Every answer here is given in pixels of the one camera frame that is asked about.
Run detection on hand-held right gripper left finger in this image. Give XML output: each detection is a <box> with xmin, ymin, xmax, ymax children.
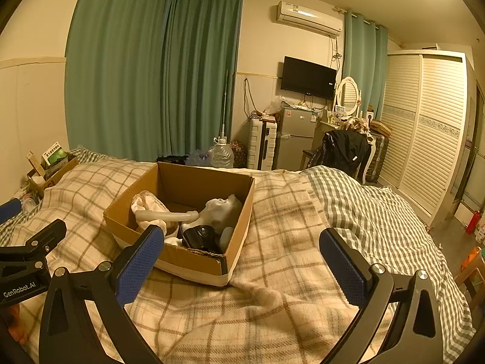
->
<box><xmin>38</xmin><ymin>224</ymin><xmax>165</xmax><ymax>364</ymax></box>

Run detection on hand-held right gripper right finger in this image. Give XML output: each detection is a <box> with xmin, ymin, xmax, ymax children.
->
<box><xmin>319</xmin><ymin>227</ymin><xmax>450</xmax><ymax>364</ymax></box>

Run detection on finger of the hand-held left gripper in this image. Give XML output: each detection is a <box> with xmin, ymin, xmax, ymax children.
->
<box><xmin>0</xmin><ymin>218</ymin><xmax>67</xmax><ymax>262</ymax></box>
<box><xmin>0</xmin><ymin>198</ymin><xmax>22</xmax><ymax>224</ymax></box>

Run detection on cream lace cloth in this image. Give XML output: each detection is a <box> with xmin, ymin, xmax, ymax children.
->
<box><xmin>131</xmin><ymin>190</ymin><xmax>179</xmax><ymax>236</ymax></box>

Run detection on round white black device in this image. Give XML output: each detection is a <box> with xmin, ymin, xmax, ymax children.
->
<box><xmin>181</xmin><ymin>224</ymin><xmax>223</xmax><ymax>254</ymax></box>

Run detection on white plush toy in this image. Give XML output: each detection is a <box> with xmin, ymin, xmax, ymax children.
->
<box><xmin>205</xmin><ymin>194</ymin><xmax>244</xmax><ymax>232</ymax></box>

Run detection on person's left hand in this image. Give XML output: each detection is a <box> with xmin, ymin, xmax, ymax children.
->
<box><xmin>7</xmin><ymin>305</ymin><xmax>24</xmax><ymax>344</ymax></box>

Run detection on cream slim box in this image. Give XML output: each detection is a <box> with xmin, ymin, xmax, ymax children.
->
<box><xmin>26</xmin><ymin>151</ymin><xmax>44</xmax><ymax>177</ymax></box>

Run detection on small cardboard box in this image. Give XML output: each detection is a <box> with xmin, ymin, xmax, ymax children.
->
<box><xmin>26</xmin><ymin>152</ymin><xmax>80</xmax><ymax>200</ymax></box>

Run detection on green medicine box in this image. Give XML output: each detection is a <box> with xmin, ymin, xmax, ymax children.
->
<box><xmin>41</xmin><ymin>141</ymin><xmax>69</xmax><ymax>169</ymax></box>

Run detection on chair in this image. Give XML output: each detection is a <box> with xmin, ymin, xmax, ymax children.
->
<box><xmin>301</xmin><ymin>136</ymin><xmax>376</xmax><ymax>183</ymax></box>

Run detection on black jacket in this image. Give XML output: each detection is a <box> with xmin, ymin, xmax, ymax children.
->
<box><xmin>311</xmin><ymin>130</ymin><xmax>370</xmax><ymax>177</ymax></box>

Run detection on brown suitcase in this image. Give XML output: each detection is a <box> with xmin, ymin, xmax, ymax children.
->
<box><xmin>366</xmin><ymin>119</ymin><xmax>391</xmax><ymax>183</ymax></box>

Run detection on orange bag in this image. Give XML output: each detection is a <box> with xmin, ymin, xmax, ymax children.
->
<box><xmin>460</xmin><ymin>246</ymin><xmax>485</xmax><ymax>274</ymax></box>

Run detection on grey mini fridge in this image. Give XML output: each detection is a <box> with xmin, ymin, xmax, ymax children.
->
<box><xmin>276</xmin><ymin>107</ymin><xmax>317</xmax><ymax>170</ymax></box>

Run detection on large water jug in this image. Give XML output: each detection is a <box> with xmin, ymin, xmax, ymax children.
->
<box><xmin>209</xmin><ymin>136</ymin><xmax>235</xmax><ymax>168</ymax></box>

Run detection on red fire extinguisher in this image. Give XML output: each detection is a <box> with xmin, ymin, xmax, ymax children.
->
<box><xmin>466</xmin><ymin>210</ymin><xmax>482</xmax><ymax>235</ymax></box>

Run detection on blond furry item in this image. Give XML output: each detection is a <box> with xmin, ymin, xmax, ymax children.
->
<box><xmin>338</xmin><ymin>118</ymin><xmax>370</xmax><ymax>133</ymax></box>

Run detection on dressing table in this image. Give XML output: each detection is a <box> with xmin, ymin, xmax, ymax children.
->
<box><xmin>316</xmin><ymin>116</ymin><xmax>342</xmax><ymax>137</ymax></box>

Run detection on white suitcase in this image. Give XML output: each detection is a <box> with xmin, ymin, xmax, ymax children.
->
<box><xmin>248</xmin><ymin>117</ymin><xmax>280</xmax><ymax>170</ymax></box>

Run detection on dark floral bag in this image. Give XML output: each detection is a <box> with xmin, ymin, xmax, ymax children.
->
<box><xmin>229</xmin><ymin>141</ymin><xmax>249</xmax><ymax>168</ymax></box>

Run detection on white louvred wardrobe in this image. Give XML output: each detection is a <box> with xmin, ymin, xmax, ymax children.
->
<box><xmin>379</xmin><ymin>49</ymin><xmax>476</xmax><ymax>228</ymax></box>

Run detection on white oval mirror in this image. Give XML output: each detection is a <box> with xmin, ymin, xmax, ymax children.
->
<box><xmin>335</xmin><ymin>77</ymin><xmax>360</xmax><ymax>118</ymax></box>

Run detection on clear plastic bag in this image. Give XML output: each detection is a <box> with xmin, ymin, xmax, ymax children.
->
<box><xmin>265</xmin><ymin>96</ymin><xmax>285</xmax><ymax>116</ymax></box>

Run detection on wide green curtain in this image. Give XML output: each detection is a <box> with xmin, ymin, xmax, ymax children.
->
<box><xmin>65</xmin><ymin>0</ymin><xmax>179</xmax><ymax>160</ymax></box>

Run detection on mop pole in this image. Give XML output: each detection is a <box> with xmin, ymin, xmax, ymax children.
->
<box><xmin>221</xmin><ymin>70</ymin><xmax>230</xmax><ymax>139</ymax></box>

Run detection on dark green curtain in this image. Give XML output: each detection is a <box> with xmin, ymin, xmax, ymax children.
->
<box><xmin>161</xmin><ymin>0</ymin><xmax>243</xmax><ymax>158</ymax></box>

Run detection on narrow light green curtain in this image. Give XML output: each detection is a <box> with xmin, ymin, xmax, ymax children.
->
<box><xmin>342</xmin><ymin>9</ymin><xmax>389</xmax><ymax>120</ymax></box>

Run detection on white air conditioner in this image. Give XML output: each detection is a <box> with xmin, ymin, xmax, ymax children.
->
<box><xmin>276</xmin><ymin>1</ymin><xmax>343</xmax><ymax>38</ymax></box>

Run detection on black wall television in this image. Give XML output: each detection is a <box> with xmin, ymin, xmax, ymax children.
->
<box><xmin>281</xmin><ymin>56</ymin><xmax>337</xmax><ymax>100</ymax></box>

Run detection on wall cables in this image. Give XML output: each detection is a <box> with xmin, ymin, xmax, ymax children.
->
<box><xmin>242</xmin><ymin>78</ymin><xmax>258</xmax><ymax>118</ymax></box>

